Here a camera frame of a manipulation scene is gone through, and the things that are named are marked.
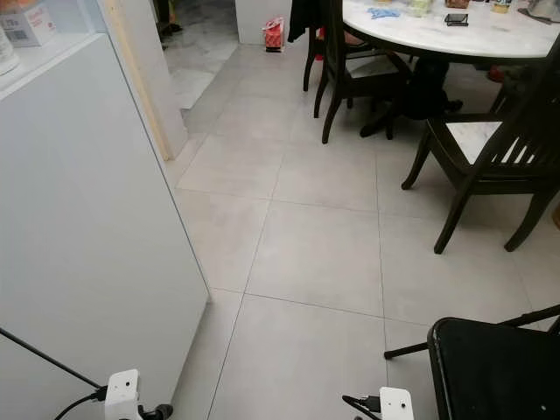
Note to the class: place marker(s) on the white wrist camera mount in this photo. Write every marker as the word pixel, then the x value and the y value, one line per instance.
pixel 396 404
pixel 122 394

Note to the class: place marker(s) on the grey bundle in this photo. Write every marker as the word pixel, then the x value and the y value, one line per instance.
pixel 544 10

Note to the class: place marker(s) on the dark wooden chair white seat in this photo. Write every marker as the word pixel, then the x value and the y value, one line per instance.
pixel 481 171

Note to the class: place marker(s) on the brown dish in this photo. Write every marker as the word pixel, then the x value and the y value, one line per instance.
pixel 457 3

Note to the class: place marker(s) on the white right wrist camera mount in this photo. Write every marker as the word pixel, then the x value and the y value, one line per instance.
pixel 396 404

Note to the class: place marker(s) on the black garment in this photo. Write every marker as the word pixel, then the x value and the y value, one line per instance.
pixel 304 19

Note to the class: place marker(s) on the person lower leg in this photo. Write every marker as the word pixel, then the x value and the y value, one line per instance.
pixel 164 13

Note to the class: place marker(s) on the red bag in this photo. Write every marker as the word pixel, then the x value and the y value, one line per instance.
pixel 274 35

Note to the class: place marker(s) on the yellow jar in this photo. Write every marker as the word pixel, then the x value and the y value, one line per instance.
pixel 502 5

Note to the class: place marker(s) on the white carton with barcode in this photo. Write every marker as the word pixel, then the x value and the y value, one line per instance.
pixel 31 22

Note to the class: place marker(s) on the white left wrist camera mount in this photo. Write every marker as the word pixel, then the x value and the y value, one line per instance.
pixel 122 394

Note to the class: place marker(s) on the pale green cup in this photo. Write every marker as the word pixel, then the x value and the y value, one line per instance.
pixel 421 7

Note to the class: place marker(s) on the blue cloth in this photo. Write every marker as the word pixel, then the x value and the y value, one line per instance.
pixel 383 13

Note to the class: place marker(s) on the round white dining table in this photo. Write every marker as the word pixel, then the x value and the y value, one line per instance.
pixel 446 39

